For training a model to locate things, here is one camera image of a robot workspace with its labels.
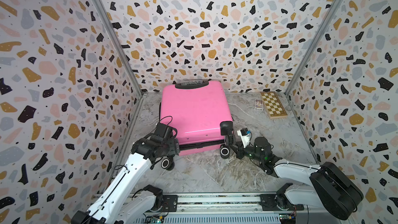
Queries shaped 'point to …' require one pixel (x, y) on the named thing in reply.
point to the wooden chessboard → (274, 107)
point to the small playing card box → (258, 104)
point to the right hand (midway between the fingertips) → (230, 144)
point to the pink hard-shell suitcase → (195, 109)
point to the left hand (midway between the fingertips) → (172, 147)
